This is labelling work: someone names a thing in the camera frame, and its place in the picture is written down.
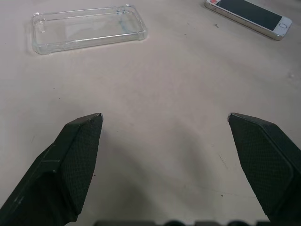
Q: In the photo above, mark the white and gold smartphone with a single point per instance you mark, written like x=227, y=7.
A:
x=250, y=15

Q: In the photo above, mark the clear plastic phone case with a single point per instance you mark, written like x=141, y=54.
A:
x=89, y=29

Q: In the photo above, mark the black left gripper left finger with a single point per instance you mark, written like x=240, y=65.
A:
x=58, y=169

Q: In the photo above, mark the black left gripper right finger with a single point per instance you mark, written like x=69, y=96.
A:
x=265, y=164

